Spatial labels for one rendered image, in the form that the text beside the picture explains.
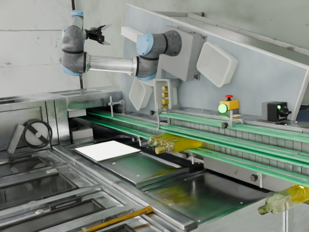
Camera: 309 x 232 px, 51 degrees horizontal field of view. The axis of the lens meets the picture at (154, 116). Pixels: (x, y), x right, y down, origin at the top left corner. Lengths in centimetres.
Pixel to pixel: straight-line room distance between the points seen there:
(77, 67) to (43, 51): 360
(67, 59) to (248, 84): 95
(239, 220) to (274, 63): 72
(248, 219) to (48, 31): 457
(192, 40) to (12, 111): 140
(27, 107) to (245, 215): 172
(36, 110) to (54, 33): 304
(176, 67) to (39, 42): 370
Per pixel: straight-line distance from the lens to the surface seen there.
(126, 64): 185
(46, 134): 259
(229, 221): 137
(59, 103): 259
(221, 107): 170
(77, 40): 181
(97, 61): 184
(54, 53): 547
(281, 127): 146
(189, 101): 206
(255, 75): 167
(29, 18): 543
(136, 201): 148
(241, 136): 161
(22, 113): 255
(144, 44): 181
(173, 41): 188
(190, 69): 189
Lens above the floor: 204
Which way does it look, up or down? 33 degrees down
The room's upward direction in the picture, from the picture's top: 100 degrees counter-clockwise
